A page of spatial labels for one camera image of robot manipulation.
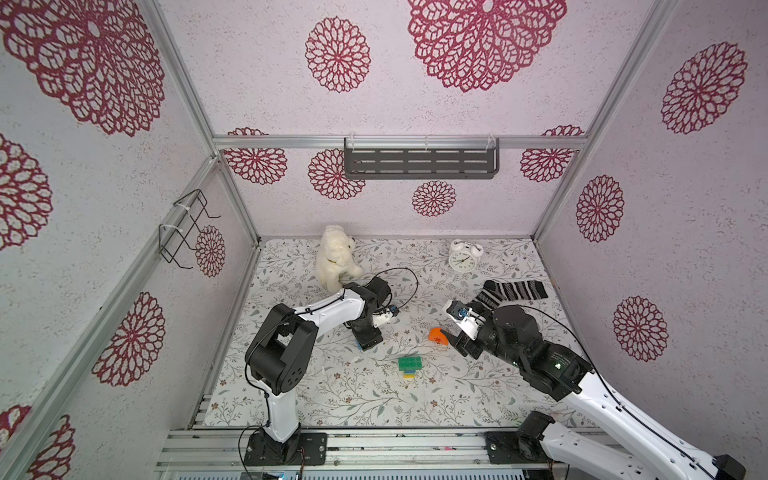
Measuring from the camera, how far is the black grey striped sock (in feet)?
3.42

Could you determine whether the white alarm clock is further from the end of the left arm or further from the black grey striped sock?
the end of the left arm

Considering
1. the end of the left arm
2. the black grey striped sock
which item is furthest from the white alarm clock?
the end of the left arm

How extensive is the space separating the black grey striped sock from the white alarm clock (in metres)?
0.10

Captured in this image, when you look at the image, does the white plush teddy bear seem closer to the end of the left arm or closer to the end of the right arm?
the end of the left arm

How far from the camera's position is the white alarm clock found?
3.39ft

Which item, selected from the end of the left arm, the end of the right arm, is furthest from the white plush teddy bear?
the end of the right arm

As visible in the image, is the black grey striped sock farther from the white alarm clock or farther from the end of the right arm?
the end of the right arm

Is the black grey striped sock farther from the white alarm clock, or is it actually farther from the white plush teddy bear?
the white plush teddy bear
